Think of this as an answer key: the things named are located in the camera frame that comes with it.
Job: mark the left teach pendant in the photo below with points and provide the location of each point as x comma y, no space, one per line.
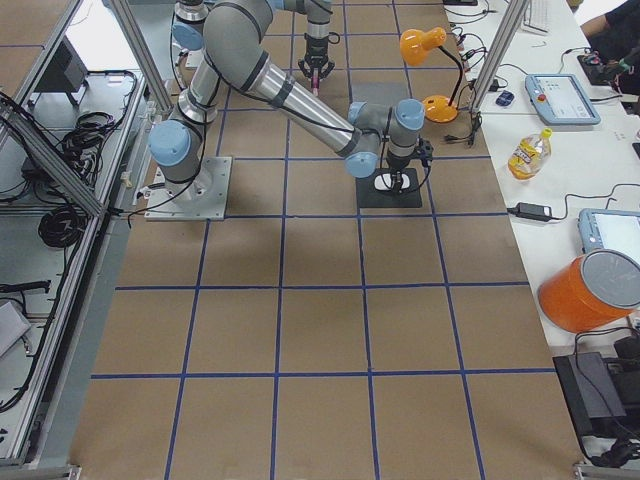
560,100

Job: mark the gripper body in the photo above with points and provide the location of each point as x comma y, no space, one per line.
399,162
316,52

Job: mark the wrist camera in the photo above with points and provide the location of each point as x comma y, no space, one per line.
424,151

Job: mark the black flat box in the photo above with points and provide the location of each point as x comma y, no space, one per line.
591,397

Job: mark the black mousepad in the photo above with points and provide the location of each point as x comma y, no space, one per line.
376,191

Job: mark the white keyboard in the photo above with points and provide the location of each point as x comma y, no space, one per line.
536,17

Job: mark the orange cylindrical container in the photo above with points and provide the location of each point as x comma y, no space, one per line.
593,290

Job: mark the teach pendant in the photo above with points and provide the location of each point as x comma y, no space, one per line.
610,229
560,100

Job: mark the aluminium frame post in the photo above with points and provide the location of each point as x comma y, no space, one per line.
502,39

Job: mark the right teach pendant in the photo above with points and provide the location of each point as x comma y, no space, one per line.
610,229

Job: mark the grey closed laptop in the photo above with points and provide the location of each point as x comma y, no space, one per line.
382,93

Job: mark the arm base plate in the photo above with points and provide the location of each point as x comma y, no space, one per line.
204,199

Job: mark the white computer mouse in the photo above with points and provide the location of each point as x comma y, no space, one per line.
382,182

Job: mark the yellow drink bottle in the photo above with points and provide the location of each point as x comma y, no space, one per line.
530,155

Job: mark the black power adapter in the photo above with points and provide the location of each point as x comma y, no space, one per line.
533,212

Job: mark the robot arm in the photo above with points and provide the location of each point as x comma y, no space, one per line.
362,138
231,32

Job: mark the small blue device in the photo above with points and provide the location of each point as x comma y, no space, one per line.
505,99

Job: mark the pink marker pen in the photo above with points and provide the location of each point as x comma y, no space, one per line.
315,82

